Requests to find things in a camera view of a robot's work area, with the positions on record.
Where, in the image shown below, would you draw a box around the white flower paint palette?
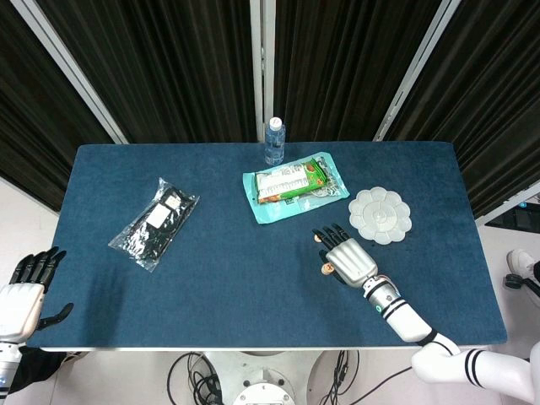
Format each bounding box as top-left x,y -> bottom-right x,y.
348,188 -> 413,245

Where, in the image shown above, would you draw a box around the white shoe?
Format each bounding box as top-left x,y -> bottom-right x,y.
505,248 -> 537,278

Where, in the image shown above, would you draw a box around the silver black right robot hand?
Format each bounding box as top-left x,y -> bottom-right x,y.
311,223 -> 379,289

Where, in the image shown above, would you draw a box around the white metal frame beam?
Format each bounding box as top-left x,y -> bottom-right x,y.
474,181 -> 540,224

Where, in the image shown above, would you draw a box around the green cookie package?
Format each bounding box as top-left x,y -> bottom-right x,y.
251,156 -> 329,205

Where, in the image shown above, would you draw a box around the black pleated curtain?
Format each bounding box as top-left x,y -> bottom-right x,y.
35,0 -> 259,145
0,0 -> 115,212
273,0 -> 444,143
390,0 -> 540,220

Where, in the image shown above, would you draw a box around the black cable bundle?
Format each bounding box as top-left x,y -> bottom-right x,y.
167,351 -> 224,405

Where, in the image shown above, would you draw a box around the black chair base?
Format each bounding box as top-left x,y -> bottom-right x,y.
504,261 -> 540,301

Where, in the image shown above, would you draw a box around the clear plastic water bottle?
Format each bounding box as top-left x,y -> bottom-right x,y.
264,116 -> 286,166

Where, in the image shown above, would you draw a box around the teal snack pouch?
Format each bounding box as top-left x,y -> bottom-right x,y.
241,151 -> 351,225

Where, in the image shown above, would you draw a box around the black monitor device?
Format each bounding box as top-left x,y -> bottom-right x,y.
484,196 -> 540,232

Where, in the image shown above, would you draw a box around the blue felt table mat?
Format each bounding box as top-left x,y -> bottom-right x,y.
25,141 -> 509,350

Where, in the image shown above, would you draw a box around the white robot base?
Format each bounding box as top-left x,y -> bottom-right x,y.
202,349 -> 326,405

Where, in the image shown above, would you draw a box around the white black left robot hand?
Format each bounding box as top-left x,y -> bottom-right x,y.
0,246 -> 74,343

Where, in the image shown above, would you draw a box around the white metal frame post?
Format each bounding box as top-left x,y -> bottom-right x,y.
8,0 -> 130,145
373,0 -> 464,143
249,0 -> 278,143

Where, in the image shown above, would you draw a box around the black items in clear bag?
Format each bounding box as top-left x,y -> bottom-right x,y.
108,176 -> 200,273

